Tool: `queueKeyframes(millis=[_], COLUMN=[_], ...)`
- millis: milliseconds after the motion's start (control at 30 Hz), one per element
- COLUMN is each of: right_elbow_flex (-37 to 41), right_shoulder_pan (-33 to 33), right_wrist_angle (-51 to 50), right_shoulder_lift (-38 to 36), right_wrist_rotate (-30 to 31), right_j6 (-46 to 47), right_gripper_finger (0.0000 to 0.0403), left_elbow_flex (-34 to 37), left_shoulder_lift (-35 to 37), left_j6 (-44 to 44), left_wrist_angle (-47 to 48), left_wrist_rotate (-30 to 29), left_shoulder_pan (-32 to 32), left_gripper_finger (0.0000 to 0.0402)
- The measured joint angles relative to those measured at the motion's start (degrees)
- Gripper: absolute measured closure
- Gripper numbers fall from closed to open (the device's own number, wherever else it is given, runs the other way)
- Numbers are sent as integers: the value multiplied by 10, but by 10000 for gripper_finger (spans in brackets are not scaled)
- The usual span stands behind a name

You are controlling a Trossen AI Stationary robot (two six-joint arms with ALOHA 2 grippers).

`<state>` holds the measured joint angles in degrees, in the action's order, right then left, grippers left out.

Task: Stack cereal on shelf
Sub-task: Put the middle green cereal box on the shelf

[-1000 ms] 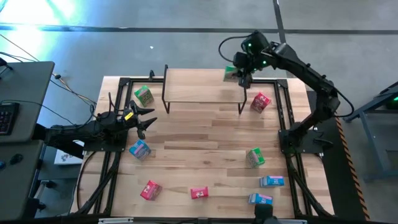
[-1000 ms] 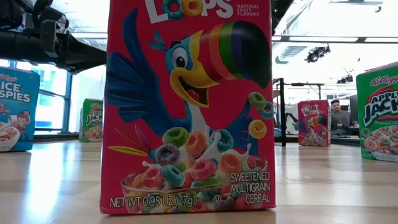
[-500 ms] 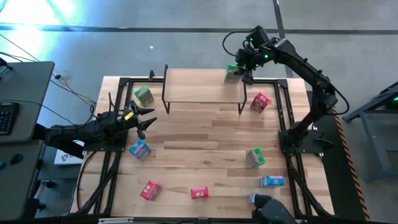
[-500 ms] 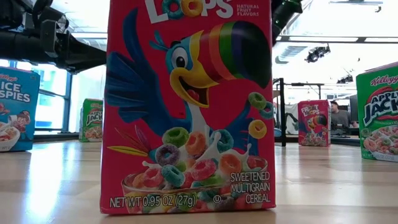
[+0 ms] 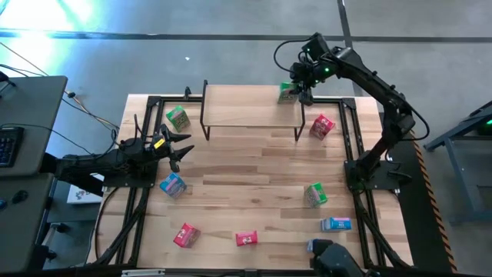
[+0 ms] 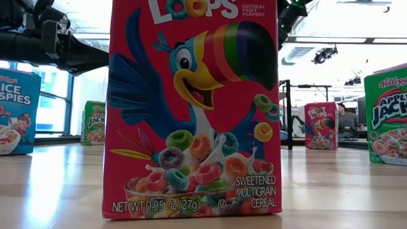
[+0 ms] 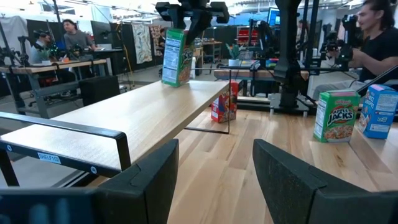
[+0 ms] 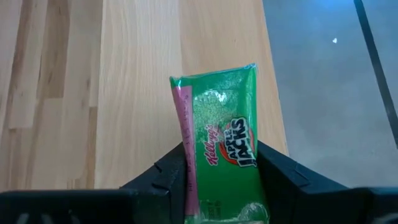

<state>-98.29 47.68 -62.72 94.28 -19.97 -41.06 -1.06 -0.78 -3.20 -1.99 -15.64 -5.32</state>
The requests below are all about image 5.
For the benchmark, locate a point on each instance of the black aluminium rig frame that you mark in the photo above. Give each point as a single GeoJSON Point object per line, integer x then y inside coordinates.
{"type": "Point", "coordinates": [177, 99]}

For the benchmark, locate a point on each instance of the silver metal bracket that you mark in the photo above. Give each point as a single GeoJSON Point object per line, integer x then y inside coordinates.
{"type": "Point", "coordinates": [144, 272]}

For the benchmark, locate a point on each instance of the black computer mouse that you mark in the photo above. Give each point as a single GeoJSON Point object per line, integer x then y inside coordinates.
{"type": "Point", "coordinates": [19, 197]}

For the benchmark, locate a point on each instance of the white printed box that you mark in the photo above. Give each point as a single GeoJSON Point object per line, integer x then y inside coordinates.
{"type": "Point", "coordinates": [82, 196]}

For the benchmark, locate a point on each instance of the black table clamp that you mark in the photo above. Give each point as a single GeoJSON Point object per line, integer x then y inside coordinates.
{"type": "Point", "coordinates": [187, 92]}

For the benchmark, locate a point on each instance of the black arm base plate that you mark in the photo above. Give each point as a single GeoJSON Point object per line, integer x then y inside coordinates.
{"type": "Point", "coordinates": [148, 181]}
{"type": "Point", "coordinates": [384, 181]}

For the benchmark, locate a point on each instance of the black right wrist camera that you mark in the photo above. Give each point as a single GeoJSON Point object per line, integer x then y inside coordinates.
{"type": "Point", "coordinates": [318, 45]}

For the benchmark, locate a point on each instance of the green Apple Jacks cereal box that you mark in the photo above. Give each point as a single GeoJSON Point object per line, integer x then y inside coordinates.
{"type": "Point", "coordinates": [178, 119]}
{"type": "Point", "coordinates": [286, 95]}
{"type": "Point", "coordinates": [316, 195]}

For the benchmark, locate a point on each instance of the blue-grey metal cart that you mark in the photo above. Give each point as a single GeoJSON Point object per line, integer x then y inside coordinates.
{"type": "Point", "coordinates": [455, 181]}

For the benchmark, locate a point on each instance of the grey desk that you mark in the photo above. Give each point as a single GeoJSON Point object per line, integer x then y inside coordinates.
{"type": "Point", "coordinates": [34, 107]}
{"type": "Point", "coordinates": [23, 231]}

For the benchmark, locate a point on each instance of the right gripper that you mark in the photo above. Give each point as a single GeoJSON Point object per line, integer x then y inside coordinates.
{"type": "Point", "coordinates": [303, 75]}

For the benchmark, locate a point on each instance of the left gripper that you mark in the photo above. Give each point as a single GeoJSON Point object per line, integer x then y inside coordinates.
{"type": "Point", "coordinates": [155, 150]}

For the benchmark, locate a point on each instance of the wooden shelf with black legs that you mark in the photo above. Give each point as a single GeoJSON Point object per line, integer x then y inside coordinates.
{"type": "Point", "coordinates": [246, 105]}

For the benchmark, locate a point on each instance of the red Froot Loops cereal box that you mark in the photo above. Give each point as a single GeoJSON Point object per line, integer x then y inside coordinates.
{"type": "Point", "coordinates": [187, 235]}
{"type": "Point", "coordinates": [322, 127]}
{"type": "Point", "coordinates": [246, 238]}

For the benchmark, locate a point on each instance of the black box-shaped device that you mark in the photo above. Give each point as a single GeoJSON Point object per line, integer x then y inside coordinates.
{"type": "Point", "coordinates": [336, 259]}

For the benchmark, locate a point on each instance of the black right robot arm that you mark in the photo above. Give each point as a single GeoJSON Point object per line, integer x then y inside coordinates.
{"type": "Point", "coordinates": [369, 81]}

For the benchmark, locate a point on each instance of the black mat with hazard stripe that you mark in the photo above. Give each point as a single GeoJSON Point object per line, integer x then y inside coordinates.
{"type": "Point", "coordinates": [423, 231]}

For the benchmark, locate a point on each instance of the black keyboard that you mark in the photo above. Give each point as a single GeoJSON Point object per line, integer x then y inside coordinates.
{"type": "Point", "coordinates": [9, 148]}

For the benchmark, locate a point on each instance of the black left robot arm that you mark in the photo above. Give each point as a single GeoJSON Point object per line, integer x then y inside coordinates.
{"type": "Point", "coordinates": [96, 163]}

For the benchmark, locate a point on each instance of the black support beam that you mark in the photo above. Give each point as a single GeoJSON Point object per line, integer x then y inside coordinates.
{"type": "Point", "coordinates": [73, 181]}

